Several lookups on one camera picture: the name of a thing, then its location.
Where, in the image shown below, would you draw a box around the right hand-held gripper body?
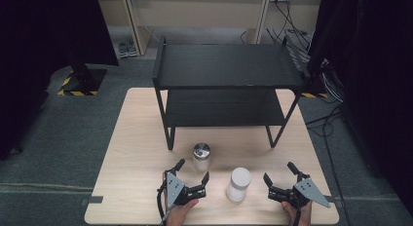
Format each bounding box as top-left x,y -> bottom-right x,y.
267,176 -> 332,209

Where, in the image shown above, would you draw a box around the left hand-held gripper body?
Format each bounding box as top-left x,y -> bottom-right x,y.
165,171 -> 207,209

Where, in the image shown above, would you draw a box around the silver metal cup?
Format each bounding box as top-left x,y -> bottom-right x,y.
192,142 -> 211,172

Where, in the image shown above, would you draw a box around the white jar with white lid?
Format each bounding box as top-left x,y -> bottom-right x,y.
225,167 -> 252,203

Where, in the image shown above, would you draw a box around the black two-tier shelf rack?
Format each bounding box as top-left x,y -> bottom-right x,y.
152,35 -> 312,152

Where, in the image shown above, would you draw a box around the person's right hand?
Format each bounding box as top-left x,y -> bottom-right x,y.
281,200 -> 314,226

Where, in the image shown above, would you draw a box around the person's left hand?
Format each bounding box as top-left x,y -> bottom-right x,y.
166,199 -> 200,226

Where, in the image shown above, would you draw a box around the yellow black striped tape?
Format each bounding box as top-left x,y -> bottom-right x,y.
301,92 -> 329,99

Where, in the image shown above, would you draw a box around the dark curtain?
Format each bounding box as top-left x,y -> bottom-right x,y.
0,0 -> 120,161
306,0 -> 413,218

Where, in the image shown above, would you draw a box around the grey shoe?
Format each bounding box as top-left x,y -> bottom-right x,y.
126,40 -> 138,57
117,42 -> 130,59

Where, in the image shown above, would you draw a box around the black stand base striped tape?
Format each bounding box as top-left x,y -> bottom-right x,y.
57,67 -> 108,97

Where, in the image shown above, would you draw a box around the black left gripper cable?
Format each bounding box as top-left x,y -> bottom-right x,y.
156,182 -> 170,226

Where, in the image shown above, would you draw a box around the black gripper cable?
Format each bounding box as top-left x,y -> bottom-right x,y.
156,182 -> 170,226
293,205 -> 303,226

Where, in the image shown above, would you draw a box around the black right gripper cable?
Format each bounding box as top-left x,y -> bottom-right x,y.
293,205 -> 303,226

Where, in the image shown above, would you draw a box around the black floor cables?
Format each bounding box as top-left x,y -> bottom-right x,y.
304,71 -> 354,226

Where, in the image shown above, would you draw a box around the black power cables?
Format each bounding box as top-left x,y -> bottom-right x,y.
240,0 -> 315,54

